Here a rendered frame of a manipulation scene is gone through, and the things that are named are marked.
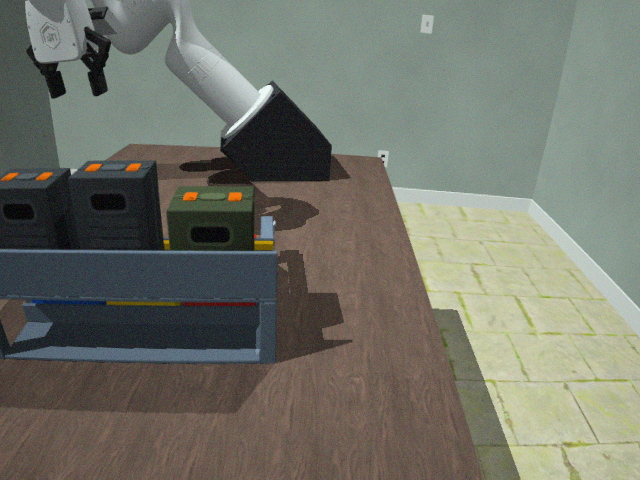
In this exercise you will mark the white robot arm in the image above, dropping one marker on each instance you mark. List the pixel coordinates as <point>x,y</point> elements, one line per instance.
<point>212,78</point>

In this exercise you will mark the yellow flat bar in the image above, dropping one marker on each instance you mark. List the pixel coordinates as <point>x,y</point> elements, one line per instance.
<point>259,245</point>

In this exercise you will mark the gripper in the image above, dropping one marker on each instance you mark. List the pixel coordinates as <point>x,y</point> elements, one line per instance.
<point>59,32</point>

